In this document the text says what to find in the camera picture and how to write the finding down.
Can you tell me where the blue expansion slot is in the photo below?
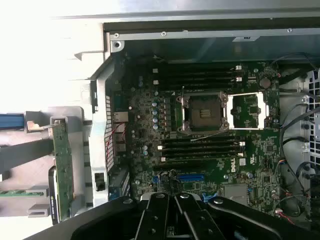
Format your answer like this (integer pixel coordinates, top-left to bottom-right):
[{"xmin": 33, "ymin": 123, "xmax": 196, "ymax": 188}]
[{"xmin": 176, "ymin": 174, "xmax": 205, "ymax": 184}]

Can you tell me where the black RAM slot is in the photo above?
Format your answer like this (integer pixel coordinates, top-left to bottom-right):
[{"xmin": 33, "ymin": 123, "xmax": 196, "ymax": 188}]
[
  {"xmin": 157, "ymin": 142, "xmax": 247, "ymax": 150},
  {"xmin": 152, "ymin": 64, "xmax": 243, "ymax": 72},
  {"xmin": 162, "ymin": 136, "xmax": 237, "ymax": 143},
  {"xmin": 152, "ymin": 77, "xmax": 243, "ymax": 85},
  {"xmin": 162, "ymin": 149, "xmax": 238, "ymax": 156},
  {"xmin": 159, "ymin": 83, "xmax": 237, "ymax": 90},
  {"xmin": 159, "ymin": 71, "xmax": 237, "ymax": 78}
]

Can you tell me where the thin locking lever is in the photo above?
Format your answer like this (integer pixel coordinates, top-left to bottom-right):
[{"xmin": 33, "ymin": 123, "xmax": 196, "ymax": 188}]
[{"xmin": 189, "ymin": 129, "xmax": 230, "ymax": 142}]

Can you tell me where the green motherboard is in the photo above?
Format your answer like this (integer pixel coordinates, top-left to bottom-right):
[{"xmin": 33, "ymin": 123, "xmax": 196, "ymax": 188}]
[{"xmin": 109, "ymin": 53, "xmax": 282, "ymax": 201}]

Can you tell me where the CPU socket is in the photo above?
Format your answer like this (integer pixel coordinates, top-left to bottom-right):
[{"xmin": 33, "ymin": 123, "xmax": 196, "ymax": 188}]
[{"xmin": 178, "ymin": 89, "xmax": 230, "ymax": 133}]

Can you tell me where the grey parts rack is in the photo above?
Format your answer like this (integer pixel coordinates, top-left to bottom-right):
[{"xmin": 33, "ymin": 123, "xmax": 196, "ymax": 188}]
[{"xmin": 0, "ymin": 106, "xmax": 95, "ymax": 220}]

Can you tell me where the green RAM stick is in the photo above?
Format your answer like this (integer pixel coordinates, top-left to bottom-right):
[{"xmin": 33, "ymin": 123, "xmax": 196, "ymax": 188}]
[{"xmin": 0, "ymin": 189, "xmax": 50, "ymax": 199}]

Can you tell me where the silver coin battery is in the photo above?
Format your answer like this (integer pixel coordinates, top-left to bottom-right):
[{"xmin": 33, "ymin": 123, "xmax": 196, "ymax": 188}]
[{"xmin": 259, "ymin": 77, "xmax": 272, "ymax": 89}]

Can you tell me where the black open PC case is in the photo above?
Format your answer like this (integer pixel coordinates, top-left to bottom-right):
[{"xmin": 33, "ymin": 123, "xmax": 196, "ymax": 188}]
[{"xmin": 52, "ymin": 9, "xmax": 320, "ymax": 226}]

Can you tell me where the hard disk blue carrier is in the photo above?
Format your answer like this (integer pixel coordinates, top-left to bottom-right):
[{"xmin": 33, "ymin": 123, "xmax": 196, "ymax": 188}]
[{"xmin": 0, "ymin": 113, "xmax": 26, "ymax": 131}]

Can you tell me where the perforated metal disk bay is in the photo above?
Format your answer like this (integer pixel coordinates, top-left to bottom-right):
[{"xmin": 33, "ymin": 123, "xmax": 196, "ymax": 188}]
[{"xmin": 278, "ymin": 67, "xmax": 320, "ymax": 166}]

